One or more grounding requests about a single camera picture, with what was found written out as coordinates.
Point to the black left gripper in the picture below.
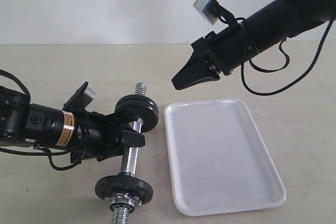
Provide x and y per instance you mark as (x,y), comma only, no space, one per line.
(101,136)

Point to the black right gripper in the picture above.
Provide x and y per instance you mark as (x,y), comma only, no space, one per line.
(224,51)

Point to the black weight plate end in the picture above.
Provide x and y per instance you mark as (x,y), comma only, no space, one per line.
(148,117)

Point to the black weight plate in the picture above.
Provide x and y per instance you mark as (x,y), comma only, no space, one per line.
(136,101)
(107,186)

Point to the chrome spinlock collar nut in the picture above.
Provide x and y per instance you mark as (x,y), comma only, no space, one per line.
(124,201)

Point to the chrome threaded dumbbell bar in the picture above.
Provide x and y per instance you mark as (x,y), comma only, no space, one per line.
(128,167)

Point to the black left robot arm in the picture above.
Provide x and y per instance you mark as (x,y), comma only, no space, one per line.
(72,129)

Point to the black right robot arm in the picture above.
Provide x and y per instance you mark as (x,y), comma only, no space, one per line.
(282,19)

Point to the white rectangular plastic tray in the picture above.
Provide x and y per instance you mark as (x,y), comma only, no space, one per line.
(218,160)

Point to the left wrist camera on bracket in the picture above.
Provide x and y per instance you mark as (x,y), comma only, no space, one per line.
(83,96)

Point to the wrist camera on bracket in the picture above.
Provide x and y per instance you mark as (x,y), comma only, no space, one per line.
(212,12)
(83,96)

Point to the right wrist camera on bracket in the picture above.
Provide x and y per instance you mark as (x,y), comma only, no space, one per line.
(212,12)

